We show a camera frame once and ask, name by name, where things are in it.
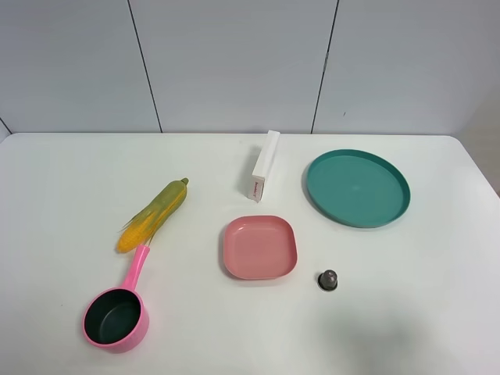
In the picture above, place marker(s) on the yellow corn cob with husk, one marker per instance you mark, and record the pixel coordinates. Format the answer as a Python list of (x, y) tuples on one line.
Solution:
[(142, 227)]

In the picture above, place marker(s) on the white rectangular box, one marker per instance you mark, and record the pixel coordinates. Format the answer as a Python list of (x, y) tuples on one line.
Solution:
[(263, 166)]

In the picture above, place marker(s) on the pink square plate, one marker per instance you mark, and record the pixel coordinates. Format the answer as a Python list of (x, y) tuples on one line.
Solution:
[(257, 248)]

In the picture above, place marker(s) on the teal round plate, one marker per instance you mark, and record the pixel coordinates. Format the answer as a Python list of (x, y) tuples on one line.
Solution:
[(357, 189)]

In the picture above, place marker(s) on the small grey capsule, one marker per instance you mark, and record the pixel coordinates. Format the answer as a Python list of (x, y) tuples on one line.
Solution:
[(328, 280)]

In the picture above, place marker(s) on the pink saucepan with dark interior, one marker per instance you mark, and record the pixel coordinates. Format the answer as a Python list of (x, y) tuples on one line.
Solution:
[(117, 320)]

